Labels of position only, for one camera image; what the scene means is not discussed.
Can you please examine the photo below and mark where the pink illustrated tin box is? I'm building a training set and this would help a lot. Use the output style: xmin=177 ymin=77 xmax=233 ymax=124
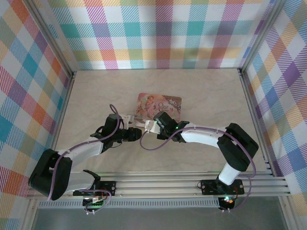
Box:
xmin=134 ymin=92 xmax=182 ymax=128

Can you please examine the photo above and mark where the plaid backdrop panel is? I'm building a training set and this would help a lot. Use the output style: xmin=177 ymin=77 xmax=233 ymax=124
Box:
xmin=0 ymin=0 xmax=72 ymax=230
xmin=243 ymin=0 xmax=307 ymax=230
xmin=35 ymin=0 xmax=275 ymax=71

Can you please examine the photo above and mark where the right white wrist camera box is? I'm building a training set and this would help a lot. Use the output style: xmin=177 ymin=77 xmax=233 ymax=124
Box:
xmin=143 ymin=119 xmax=161 ymax=135

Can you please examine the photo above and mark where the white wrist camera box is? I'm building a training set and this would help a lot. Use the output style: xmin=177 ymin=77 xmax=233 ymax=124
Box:
xmin=143 ymin=119 xmax=161 ymax=135
xmin=119 ymin=114 xmax=134 ymax=127

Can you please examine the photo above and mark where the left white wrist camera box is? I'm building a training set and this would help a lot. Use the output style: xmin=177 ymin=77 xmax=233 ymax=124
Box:
xmin=119 ymin=114 xmax=134 ymax=127

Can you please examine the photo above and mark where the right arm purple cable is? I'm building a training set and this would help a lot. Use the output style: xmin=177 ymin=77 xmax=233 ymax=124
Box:
xmin=139 ymin=126 xmax=257 ymax=213

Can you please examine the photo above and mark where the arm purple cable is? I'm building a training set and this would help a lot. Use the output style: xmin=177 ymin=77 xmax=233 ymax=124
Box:
xmin=47 ymin=103 xmax=121 ymax=215
xmin=139 ymin=126 xmax=257 ymax=213

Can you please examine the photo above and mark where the thin aluminium cross rail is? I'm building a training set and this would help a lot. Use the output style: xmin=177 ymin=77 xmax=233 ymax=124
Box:
xmin=42 ymin=170 xmax=276 ymax=179

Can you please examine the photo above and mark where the wide aluminium cross rail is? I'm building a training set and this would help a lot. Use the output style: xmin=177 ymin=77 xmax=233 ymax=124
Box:
xmin=26 ymin=179 xmax=291 ymax=199

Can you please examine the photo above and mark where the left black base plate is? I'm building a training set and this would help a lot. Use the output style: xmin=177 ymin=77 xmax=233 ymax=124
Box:
xmin=72 ymin=181 xmax=117 ymax=197

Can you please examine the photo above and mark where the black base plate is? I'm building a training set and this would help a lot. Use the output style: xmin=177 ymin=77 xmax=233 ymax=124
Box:
xmin=201 ymin=179 xmax=245 ymax=196
xmin=72 ymin=181 xmax=117 ymax=197

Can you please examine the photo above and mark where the grey slotted cable duct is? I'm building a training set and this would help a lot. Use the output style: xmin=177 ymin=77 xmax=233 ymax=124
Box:
xmin=37 ymin=200 xmax=221 ymax=209

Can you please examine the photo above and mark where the aluminium side rail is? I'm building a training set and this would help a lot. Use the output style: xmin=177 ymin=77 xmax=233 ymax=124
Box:
xmin=238 ymin=68 xmax=279 ymax=177
xmin=40 ymin=70 xmax=77 ymax=179

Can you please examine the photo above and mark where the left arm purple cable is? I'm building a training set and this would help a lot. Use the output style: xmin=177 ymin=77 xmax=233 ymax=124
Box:
xmin=47 ymin=103 xmax=121 ymax=215

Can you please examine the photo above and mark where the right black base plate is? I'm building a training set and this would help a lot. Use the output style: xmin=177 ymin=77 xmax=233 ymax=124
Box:
xmin=201 ymin=179 xmax=245 ymax=196

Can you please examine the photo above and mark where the aluminium frame post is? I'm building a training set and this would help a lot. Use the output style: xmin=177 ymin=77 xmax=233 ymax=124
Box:
xmin=239 ymin=0 xmax=283 ymax=75
xmin=22 ymin=198 xmax=39 ymax=230
xmin=24 ymin=0 xmax=77 ymax=80
xmin=279 ymin=196 xmax=299 ymax=230

